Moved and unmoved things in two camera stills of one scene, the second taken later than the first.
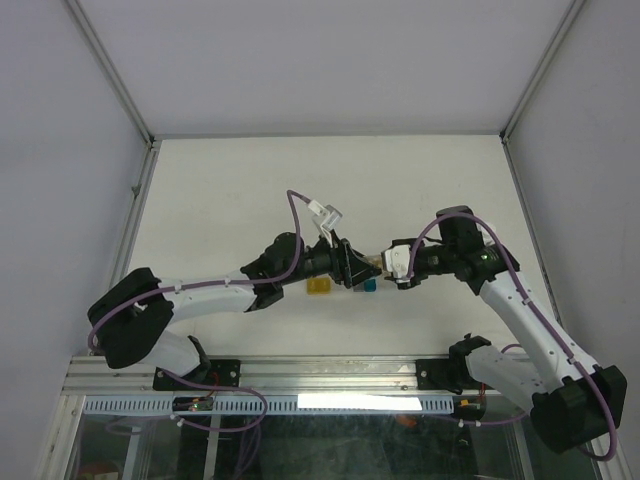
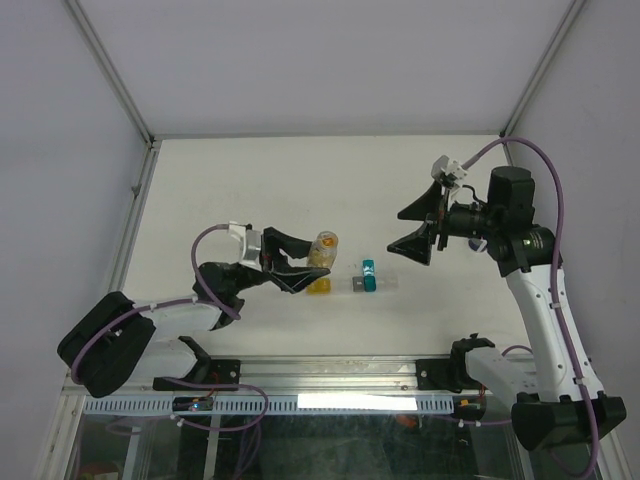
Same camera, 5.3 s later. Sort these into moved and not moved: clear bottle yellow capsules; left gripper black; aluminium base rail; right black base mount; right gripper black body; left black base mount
Moved: clear bottle yellow capsules; right gripper black body; left gripper black
Not moved: left black base mount; aluminium base rail; right black base mount
